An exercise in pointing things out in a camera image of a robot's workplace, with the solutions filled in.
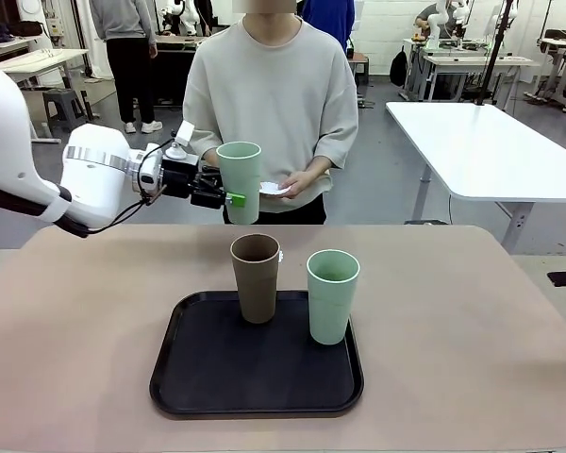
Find person in grey hoodie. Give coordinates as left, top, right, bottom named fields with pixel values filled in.
left=90, top=0, right=164, bottom=135

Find black desk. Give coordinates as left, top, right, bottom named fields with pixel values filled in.
left=151, top=35, right=208, bottom=108

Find black tripod pole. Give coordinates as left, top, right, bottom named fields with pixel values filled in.
left=474, top=0, right=518, bottom=108

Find person's left hand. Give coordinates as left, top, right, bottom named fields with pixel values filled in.
left=278, top=169, right=318, bottom=200

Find thin black cable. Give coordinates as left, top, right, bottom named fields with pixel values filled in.
left=84, top=139, right=175, bottom=235

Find black backpack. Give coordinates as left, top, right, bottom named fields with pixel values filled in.
left=389, top=45, right=409, bottom=88

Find person in blue top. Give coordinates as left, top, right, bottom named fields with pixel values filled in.
left=301, top=0, right=357, bottom=53

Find white desk with white legs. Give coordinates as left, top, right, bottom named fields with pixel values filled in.
left=0, top=48, right=92, bottom=143
left=0, top=35, right=46, bottom=65

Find person in dark top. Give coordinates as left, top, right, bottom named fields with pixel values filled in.
left=414, top=2, right=454, bottom=34

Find brown plastic cup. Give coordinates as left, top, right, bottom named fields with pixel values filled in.
left=229, top=234, right=282, bottom=325

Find person in beige shirt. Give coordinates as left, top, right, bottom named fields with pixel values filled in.
left=182, top=0, right=359, bottom=226

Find light green plastic cup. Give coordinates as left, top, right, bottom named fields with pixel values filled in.
left=215, top=140, right=263, bottom=226
left=306, top=248, right=361, bottom=345

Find large white table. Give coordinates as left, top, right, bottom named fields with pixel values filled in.
left=385, top=100, right=566, bottom=256

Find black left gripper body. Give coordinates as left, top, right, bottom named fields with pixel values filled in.
left=161, top=158, right=204, bottom=200

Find brown wooden desk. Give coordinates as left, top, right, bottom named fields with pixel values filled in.
left=346, top=50, right=371, bottom=89

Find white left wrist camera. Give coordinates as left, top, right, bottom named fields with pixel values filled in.
left=163, top=120, right=196, bottom=161

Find black plastic tray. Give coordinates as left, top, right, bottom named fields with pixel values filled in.
left=148, top=290, right=365, bottom=419

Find black cable sleeve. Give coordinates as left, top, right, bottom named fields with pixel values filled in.
left=0, top=181, right=90, bottom=239

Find white workbench table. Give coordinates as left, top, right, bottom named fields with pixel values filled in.
left=419, top=54, right=541, bottom=103
left=540, top=37, right=566, bottom=114

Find grey plastic stool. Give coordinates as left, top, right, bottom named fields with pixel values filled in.
left=42, top=88, right=90, bottom=134

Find person's left forearm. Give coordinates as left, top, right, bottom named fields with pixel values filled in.
left=308, top=158, right=334, bottom=183

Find black bag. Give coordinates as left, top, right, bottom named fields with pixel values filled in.
left=8, top=21, right=44, bottom=38

